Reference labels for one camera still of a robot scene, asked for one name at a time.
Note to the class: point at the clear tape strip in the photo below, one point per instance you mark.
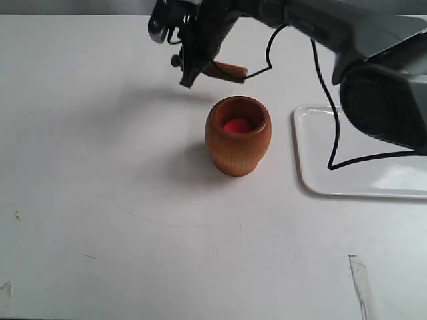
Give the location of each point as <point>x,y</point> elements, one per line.
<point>362,288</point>

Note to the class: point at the white plastic tray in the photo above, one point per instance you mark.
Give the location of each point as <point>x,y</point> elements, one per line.
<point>314,129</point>

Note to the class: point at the brown wooden pestle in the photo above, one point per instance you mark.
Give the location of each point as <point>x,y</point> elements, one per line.
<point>217,70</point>

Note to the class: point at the wooden mortar cup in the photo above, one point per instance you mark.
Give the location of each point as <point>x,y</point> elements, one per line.
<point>237,154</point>

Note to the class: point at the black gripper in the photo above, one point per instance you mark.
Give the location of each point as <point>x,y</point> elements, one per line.
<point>198,26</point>

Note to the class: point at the red ball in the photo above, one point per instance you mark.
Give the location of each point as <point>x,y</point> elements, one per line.
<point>238,126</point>

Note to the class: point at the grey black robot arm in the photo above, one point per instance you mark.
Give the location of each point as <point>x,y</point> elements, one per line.
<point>380,64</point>

